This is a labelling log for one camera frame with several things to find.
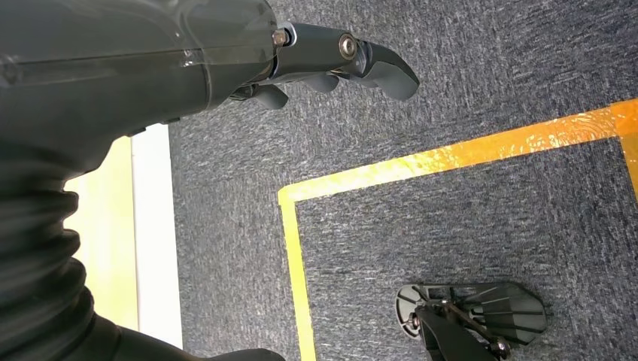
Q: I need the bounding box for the yellow floor tape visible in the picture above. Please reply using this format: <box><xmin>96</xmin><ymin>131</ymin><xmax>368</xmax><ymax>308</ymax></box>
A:
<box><xmin>277</xmin><ymin>98</ymin><xmax>638</xmax><ymax>361</ymax></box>

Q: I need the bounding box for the black robot foot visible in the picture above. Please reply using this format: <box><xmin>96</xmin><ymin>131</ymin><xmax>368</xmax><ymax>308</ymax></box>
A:
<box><xmin>395</xmin><ymin>282</ymin><xmax>550</xmax><ymax>361</ymax></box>

